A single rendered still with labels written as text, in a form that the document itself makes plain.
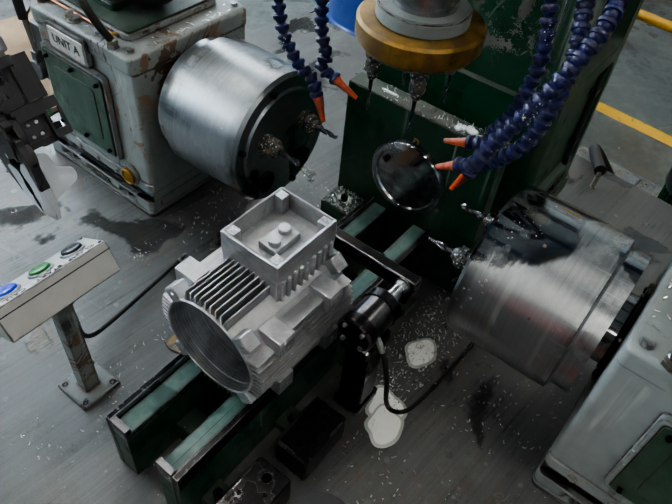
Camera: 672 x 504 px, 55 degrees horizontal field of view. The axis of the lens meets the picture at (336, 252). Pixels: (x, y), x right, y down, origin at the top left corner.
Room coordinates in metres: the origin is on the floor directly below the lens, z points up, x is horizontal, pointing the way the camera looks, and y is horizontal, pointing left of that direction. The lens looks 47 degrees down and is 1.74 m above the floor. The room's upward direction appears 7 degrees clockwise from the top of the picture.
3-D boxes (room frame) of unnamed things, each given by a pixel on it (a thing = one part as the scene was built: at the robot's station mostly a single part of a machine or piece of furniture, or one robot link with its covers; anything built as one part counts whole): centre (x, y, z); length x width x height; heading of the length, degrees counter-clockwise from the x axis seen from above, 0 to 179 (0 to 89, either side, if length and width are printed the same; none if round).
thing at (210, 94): (1.00, 0.24, 1.04); 0.37 x 0.25 x 0.25; 57
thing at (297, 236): (0.60, 0.08, 1.11); 0.12 x 0.11 x 0.07; 146
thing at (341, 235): (0.70, -0.02, 1.02); 0.26 x 0.04 x 0.03; 57
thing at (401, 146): (0.89, -0.11, 1.02); 0.15 x 0.02 x 0.15; 57
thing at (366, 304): (0.69, -0.19, 0.92); 0.45 x 0.13 x 0.24; 147
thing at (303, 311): (0.57, 0.10, 1.01); 0.20 x 0.19 x 0.19; 146
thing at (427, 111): (0.94, -0.14, 0.97); 0.30 x 0.11 x 0.34; 57
